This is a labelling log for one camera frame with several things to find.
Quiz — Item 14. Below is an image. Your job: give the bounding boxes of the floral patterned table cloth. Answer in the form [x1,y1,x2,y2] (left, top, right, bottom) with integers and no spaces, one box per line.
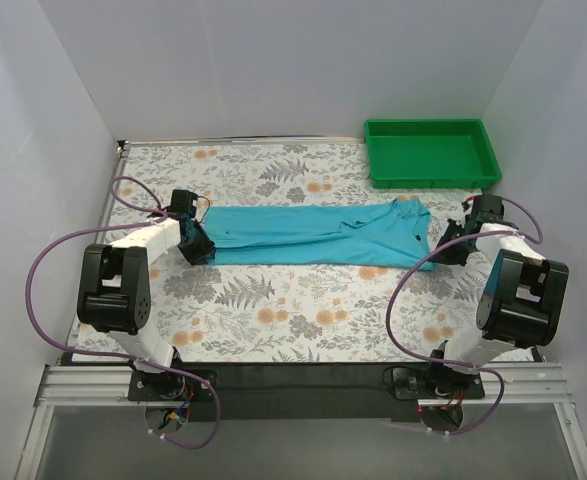
[109,142,491,362]

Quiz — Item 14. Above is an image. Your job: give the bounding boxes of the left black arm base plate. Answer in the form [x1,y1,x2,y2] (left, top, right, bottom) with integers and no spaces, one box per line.
[127,370,212,402]

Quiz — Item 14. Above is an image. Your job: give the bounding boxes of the turquoise t shirt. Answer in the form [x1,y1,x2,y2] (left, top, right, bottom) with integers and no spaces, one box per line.
[204,199,431,268]

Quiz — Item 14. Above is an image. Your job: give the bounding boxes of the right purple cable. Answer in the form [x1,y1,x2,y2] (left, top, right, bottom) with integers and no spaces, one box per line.
[386,197,545,437]

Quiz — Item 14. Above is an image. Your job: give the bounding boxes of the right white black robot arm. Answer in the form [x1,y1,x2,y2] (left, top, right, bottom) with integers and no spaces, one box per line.
[425,194,569,398]

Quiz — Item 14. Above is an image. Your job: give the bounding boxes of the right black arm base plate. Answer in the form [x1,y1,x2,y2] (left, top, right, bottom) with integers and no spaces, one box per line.
[381,364,485,402]

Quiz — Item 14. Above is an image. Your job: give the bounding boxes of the aluminium frame rail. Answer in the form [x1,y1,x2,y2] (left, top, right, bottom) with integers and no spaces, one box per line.
[16,362,587,479]

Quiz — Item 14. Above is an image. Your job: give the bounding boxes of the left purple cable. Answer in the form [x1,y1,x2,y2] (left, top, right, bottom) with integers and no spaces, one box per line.
[25,175,222,450]

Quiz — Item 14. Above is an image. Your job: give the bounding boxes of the green plastic tray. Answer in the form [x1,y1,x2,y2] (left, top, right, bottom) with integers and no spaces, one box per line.
[364,119,502,189]

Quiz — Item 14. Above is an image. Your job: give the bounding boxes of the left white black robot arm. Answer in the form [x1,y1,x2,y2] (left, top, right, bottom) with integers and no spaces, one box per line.
[77,190,216,400]

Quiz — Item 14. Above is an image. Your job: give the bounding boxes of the purple cable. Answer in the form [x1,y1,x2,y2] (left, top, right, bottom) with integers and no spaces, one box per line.
[386,197,545,437]
[25,175,222,450]

